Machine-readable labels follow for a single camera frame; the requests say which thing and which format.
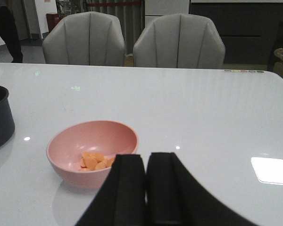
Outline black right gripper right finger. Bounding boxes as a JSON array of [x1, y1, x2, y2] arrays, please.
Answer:
[[146, 153, 253, 226]]

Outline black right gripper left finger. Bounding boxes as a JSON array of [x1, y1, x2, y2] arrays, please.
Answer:
[[76, 154, 145, 226]]

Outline orange ham slices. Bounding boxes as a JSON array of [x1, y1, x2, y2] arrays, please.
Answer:
[[79, 152, 115, 171]]

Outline pink plastic bowl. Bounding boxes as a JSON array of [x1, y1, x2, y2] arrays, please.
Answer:
[[46, 120, 139, 188]]

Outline dark blue saucepan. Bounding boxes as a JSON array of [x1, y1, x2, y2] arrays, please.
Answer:
[[0, 86, 15, 147]]

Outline right grey upholstered chair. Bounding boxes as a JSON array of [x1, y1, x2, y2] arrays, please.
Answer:
[[133, 14, 225, 69]]

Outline grey upholstered chair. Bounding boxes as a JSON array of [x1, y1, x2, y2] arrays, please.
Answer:
[[133, 14, 225, 69], [42, 14, 125, 66]]

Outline left grey upholstered chair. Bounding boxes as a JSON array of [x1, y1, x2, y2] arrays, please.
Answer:
[[42, 14, 125, 66]]

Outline dark grey counter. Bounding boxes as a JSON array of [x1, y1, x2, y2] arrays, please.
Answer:
[[189, 0, 283, 65]]

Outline white cabinet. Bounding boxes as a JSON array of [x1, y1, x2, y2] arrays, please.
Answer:
[[144, 0, 190, 26]]

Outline red trash bin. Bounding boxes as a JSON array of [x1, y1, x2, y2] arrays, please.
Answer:
[[46, 13, 60, 32]]

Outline red barrier belt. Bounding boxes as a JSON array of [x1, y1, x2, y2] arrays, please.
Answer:
[[86, 1, 142, 7]]

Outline walking person dark trousers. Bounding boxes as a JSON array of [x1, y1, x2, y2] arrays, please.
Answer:
[[0, 0, 23, 63]]

